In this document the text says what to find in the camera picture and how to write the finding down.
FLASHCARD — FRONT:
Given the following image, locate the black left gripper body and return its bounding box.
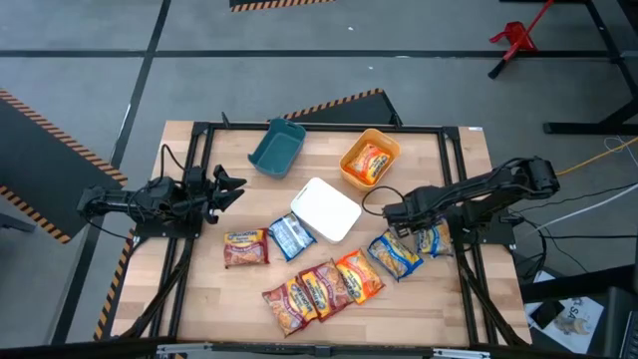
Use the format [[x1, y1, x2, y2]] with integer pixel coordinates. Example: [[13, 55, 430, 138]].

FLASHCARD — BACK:
[[182, 166, 221, 224]]

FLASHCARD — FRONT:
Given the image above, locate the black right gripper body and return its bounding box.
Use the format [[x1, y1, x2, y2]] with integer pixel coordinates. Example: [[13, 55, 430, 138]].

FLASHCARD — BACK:
[[383, 185, 451, 233]]

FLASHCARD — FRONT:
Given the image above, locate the blue Maruchan noodle packet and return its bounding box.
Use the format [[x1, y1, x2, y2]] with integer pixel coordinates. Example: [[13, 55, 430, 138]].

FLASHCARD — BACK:
[[367, 229, 425, 282], [267, 212, 318, 262], [416, 217, 455, 259]]

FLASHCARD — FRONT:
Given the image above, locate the red Maruchan noodle packet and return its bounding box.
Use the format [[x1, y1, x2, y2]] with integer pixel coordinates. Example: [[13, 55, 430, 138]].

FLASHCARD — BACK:
[[297, 258, 355, 323], [222, 227, 271, 269], [261, 276, 319, 338]]

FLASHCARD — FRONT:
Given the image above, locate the orange Maruchan noodle packet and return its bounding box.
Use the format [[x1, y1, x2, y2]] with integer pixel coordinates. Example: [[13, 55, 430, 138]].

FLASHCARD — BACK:
[[343, 143, 392, 186], [334, 248, 387, 306]]

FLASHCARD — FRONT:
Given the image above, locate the white plastic bin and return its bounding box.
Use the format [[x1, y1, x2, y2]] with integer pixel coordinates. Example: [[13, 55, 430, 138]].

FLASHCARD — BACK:
[[290, 177, 363, 244]]

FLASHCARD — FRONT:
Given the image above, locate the teal plastic bin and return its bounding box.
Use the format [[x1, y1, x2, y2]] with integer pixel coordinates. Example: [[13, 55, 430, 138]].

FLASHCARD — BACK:
[[247, 118, 308, 180]]

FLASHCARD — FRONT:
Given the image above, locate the orange plastic bin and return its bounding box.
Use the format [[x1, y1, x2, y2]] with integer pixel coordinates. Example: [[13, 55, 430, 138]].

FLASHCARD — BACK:
[[339, 128, 402, 192]]

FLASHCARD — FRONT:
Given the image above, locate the hazard tape strip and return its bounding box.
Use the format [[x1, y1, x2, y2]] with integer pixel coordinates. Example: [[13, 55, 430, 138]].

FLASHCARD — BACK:
[[93, 228, 137, 342]]

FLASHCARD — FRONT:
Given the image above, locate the black and silver rig bar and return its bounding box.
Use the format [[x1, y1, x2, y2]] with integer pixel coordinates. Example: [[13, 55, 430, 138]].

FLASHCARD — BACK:
[[154, 341, 492, 359]]

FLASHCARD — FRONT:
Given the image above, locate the black phone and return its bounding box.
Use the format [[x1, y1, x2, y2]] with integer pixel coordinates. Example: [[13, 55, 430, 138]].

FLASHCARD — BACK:
[[528, 298, 566, 330]]

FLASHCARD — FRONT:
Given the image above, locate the large hazard-striped black floor mat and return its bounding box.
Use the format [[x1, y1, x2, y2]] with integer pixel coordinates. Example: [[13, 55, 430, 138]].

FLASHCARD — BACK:
[[0, 88, 129, 245]]

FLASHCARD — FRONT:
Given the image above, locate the black floor bar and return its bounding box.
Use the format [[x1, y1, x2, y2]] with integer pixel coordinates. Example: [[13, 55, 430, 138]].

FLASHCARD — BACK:
[[520, 263, 638, 304]]

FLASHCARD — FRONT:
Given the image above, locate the white printed paper sheet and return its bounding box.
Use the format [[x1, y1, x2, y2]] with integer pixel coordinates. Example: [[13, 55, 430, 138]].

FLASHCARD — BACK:
[[523, 271, 605, 355]]

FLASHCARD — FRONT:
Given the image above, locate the red floor stand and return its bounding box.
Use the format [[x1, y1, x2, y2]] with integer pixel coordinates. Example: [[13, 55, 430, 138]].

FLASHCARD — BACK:
[[487, 0, 555, 80]]

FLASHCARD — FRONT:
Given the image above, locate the black equipment case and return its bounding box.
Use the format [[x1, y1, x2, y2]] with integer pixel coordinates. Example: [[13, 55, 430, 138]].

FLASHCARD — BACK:
[[587, 286, 638, 359]]

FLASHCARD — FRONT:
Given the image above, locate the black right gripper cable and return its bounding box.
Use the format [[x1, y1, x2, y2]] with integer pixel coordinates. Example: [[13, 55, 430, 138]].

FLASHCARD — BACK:
[[360, 184, 408, 218]]

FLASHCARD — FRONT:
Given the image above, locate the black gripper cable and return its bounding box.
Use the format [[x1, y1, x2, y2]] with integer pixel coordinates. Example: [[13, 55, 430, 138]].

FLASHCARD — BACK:
[[159, 143, 188, 180], [360, 184, 408, 218]]

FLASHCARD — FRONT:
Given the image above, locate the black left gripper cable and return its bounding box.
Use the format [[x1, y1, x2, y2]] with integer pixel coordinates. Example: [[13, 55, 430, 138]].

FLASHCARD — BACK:
[[159, 143, 188, 180]]

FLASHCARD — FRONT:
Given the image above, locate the black aluminium table frame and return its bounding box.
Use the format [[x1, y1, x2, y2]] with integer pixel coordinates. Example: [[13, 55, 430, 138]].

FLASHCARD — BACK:
[[119, 112, 532, 348]]

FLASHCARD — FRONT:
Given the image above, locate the white cable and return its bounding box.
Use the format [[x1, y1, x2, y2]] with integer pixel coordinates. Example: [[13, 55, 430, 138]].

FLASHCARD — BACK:
[[527, 183, 638, 235]]

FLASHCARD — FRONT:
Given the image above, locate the black floor cable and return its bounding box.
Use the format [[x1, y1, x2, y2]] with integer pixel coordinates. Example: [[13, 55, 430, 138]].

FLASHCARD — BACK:
[[512, 182, 638, 240]]

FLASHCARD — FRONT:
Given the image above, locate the yellow extension cable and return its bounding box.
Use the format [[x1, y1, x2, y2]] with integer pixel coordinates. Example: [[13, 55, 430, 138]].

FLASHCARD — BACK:
[[555, 141, 638, 178]]

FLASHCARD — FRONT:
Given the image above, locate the black desk leg frame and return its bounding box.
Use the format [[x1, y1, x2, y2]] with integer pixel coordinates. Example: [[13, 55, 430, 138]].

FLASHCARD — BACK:
[[499, 0, 638, 136]]

